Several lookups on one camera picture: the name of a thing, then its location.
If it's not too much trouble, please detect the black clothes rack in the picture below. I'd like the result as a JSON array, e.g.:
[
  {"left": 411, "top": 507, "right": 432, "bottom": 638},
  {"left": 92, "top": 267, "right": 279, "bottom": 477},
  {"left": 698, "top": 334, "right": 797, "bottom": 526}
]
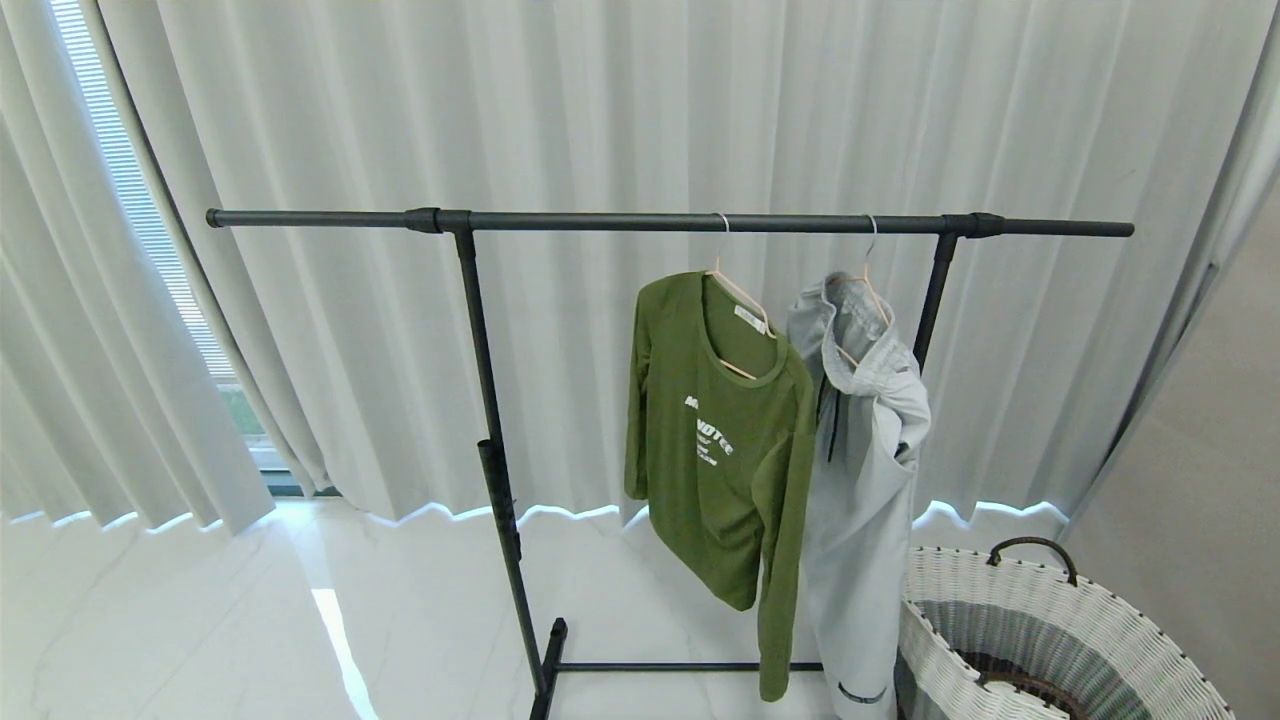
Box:
[{"left": 203, "top": 206, "right": 1138, "bottom": 720}]

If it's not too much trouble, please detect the white laundry basket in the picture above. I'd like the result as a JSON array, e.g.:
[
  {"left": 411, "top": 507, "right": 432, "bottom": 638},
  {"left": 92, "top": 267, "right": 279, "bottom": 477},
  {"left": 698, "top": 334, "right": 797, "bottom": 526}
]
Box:
[{"left": 897, "top": 536, "right": 1237, "bottom": 720}]

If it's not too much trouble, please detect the window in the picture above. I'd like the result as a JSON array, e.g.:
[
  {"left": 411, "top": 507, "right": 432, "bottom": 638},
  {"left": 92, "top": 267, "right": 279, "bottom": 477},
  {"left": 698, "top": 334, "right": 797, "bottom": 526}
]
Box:
[{"left": 45, "top": 0, "right": 343, "bottom": 500}]

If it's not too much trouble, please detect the pale grey garment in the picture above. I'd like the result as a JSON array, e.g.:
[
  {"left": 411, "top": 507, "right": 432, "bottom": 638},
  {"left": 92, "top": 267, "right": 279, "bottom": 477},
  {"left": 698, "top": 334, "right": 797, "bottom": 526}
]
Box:
[{"left": 786, "top": 272, "right": 933, "bottom": 719}]

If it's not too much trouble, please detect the pink clothes hanger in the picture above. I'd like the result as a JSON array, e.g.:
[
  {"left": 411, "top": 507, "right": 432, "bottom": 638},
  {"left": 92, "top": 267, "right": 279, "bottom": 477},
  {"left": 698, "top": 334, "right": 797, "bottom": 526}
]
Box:
[
  {"left": 828, "top": 214, "right": 893, "bottom": 369},
  {"left": 704, "top": 212, "right": 777, "bottom": 382}
]

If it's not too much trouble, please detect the green shirt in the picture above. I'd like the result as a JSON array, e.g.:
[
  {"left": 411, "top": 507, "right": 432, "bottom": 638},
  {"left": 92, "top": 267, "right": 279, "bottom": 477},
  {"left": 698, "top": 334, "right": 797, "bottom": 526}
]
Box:
[{"left": 624, "top": 270, "right": 819, "bottom": 704}]

